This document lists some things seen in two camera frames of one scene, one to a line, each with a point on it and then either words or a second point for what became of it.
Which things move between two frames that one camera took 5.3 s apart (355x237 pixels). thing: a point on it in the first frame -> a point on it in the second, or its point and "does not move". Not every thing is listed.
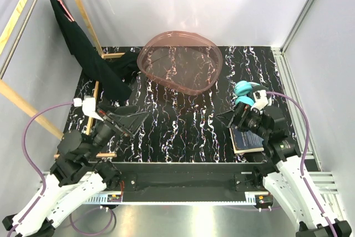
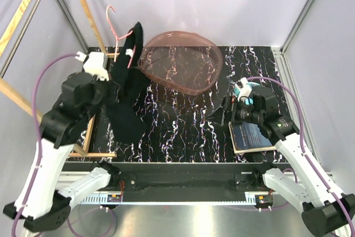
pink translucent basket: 187,62 does not move
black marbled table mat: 182,129 does not move
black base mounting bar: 187,182 does not move
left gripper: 129,124 -> 114,88
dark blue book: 245,141 does not move
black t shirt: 112,74 -> 126,119
